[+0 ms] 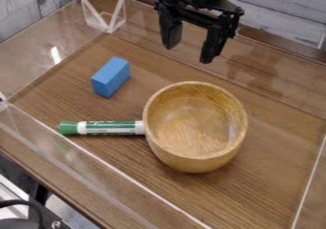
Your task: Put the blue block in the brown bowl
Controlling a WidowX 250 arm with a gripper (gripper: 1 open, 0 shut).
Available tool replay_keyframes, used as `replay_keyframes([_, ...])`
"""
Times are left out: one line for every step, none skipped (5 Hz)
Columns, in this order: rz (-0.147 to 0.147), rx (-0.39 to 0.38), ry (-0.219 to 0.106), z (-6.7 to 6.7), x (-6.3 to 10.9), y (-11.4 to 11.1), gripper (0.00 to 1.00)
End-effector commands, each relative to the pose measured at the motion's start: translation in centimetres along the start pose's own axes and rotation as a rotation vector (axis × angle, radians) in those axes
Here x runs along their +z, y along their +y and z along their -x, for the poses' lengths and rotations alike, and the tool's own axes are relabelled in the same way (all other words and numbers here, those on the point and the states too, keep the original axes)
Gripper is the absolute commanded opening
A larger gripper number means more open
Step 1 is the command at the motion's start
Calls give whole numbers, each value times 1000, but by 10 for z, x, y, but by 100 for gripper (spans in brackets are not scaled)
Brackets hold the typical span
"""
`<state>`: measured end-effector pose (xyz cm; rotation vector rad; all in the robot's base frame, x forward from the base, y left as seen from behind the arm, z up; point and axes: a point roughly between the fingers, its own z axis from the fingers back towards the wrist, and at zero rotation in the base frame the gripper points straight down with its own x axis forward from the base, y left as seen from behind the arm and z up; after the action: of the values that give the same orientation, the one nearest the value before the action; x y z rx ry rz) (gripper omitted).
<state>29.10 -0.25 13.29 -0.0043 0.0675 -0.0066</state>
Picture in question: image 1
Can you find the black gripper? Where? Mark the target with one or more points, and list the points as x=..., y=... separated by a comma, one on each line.
x=201, y=13

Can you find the clear acrylic tray wall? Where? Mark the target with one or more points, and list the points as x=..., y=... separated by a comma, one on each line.
x=270, y=188

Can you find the blue foam block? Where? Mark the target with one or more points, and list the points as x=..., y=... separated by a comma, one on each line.
x=111, y=76

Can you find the brown wooden bowl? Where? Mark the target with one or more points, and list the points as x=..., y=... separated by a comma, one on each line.
x=195, y=123

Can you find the black table leg bracket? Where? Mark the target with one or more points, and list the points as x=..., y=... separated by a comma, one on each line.
x=50, y=221

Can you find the green white marker pen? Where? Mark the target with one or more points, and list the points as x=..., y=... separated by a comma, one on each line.
x=100, y=128

